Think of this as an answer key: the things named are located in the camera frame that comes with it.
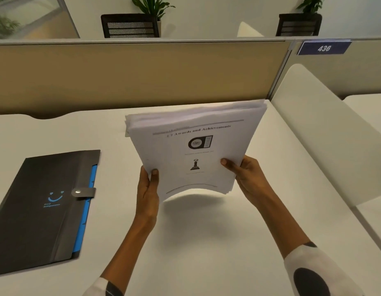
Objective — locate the person's left hand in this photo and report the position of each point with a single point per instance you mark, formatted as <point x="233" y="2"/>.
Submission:
<point x="146" y="197"/>

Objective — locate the person's right hand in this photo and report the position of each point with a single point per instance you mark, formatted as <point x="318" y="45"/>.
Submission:
<point x="248" y="178"/>

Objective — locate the person's left thumb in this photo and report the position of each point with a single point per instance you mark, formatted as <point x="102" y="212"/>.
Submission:
<point x="154" y="181"/>

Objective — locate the person's right thumb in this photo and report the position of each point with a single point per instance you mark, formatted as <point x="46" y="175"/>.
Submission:
<point x="231" y="167"/>

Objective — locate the stack of printed white papers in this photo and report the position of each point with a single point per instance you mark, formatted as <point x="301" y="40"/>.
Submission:
<point x="193" y="147"/>

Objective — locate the person's left forearm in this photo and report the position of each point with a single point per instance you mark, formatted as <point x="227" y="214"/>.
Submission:
<point x="128" y="252"/>

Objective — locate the person's right forearm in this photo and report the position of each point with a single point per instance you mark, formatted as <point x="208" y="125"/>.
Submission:
<point x="298" y="246"/>

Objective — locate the white curved desk divider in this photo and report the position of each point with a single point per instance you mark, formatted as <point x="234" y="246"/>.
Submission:
<point x="326" y="132"/>

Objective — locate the beige desk partition panel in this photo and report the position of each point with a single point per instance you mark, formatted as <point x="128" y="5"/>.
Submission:
<point x="138" y="75"/>

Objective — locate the black expanding file folder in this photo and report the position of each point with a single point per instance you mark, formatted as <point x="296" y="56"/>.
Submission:
<point x="42" y="209"/>

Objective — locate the blue number sign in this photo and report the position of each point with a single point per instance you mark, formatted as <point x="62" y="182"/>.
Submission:
<point x="324" y="48"/>

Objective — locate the black mesh office chair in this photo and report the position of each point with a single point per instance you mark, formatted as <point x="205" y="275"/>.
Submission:
<point x="130" y="26"/>
<point x="298" y="25"/>

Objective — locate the green potted plant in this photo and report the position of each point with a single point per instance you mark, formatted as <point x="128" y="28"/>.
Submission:
<point x="153" y="6"/>
<point x="312" y="4"/>

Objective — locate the glass wall panel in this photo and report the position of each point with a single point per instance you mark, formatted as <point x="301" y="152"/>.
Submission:
<point x="27" y="16"/>

